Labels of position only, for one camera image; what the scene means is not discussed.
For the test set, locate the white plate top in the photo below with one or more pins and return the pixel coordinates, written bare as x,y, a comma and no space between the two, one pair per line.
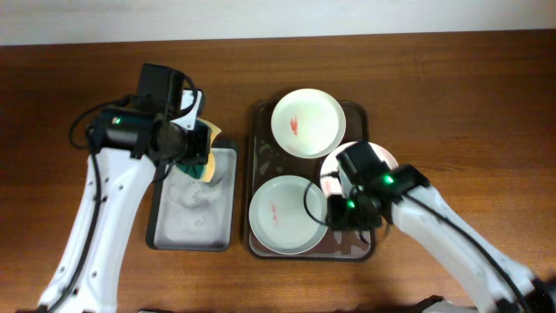
308,123

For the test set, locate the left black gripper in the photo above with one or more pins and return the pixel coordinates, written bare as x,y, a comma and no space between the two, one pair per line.
201,154

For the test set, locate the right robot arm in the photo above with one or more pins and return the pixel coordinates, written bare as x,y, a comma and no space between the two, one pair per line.
373,194

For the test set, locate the white plate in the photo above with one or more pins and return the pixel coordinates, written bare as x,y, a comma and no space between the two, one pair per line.
286,215
331,185
308,123

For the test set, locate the green yellow sponge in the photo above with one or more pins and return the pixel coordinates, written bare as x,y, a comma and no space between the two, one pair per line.
203,172

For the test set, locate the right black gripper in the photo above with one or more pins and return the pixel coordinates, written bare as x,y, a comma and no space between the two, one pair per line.
339,221

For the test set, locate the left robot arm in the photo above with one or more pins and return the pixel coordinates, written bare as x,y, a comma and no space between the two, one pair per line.
126,147

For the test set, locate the large brown tray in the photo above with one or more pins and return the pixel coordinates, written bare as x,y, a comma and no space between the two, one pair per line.
267,160

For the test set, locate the small soapy metal tray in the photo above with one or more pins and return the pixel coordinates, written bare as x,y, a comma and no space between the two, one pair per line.
188,214

